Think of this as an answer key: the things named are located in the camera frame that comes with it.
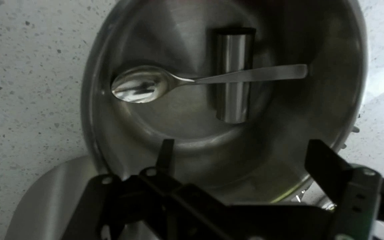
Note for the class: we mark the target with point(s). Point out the silver steel pot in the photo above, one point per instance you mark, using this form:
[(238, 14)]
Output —
[(243, 142)]

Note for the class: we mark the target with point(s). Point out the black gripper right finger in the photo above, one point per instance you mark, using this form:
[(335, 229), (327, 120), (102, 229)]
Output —
[(327, 168)]

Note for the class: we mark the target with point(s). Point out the silver metal spoon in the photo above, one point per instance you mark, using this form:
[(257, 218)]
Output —
[(145, 84)]

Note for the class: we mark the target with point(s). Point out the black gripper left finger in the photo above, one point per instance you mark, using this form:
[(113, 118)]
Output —
[(165, 157)]

